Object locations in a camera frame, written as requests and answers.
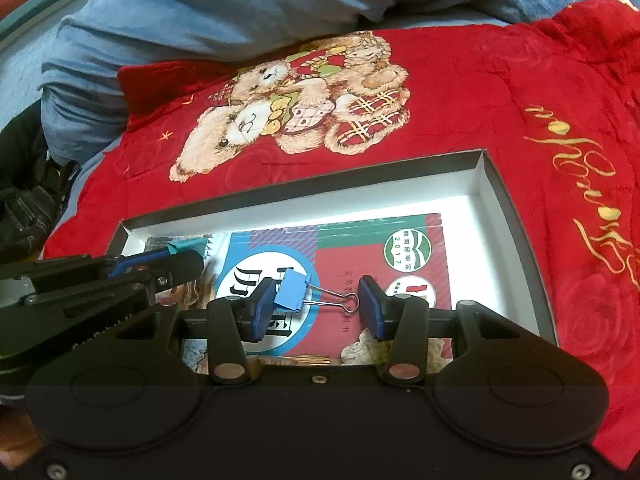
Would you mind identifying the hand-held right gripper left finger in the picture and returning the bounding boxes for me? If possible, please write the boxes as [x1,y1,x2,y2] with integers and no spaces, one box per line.
[95,285,278,386]

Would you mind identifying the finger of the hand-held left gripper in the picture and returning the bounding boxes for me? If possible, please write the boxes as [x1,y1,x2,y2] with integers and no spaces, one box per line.
[150,257,207,293]
[102,247,203,276]

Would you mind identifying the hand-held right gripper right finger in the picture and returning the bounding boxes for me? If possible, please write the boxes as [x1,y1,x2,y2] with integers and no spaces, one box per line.
[359,275,538,383]

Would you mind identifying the brown snack packet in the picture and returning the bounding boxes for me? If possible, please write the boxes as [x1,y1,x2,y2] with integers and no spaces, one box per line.
[257,354,331,366]
[157,260,218,311]

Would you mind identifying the blue binder clip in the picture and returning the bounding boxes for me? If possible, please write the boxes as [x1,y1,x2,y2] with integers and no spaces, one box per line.
[272,272,361,316]

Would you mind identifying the black shallow cardboard box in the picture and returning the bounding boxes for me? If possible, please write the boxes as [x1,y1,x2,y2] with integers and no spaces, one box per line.
[37,148,558,376]

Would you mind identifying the colourful textbook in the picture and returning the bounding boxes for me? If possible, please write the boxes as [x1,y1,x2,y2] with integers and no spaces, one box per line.
[145,212,453,368]

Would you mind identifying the black cloth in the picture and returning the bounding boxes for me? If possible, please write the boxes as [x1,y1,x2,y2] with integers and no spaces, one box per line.
[0,105,81,261]

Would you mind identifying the grey blue bed sheet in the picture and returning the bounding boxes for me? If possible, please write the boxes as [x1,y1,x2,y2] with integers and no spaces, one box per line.
[65,135,131,196]

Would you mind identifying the red bear printed blanket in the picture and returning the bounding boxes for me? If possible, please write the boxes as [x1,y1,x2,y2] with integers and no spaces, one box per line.
[40,0,640,461]

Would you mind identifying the blue plush duvet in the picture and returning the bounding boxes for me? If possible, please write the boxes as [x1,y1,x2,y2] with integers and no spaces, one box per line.
[0,0,640,166]

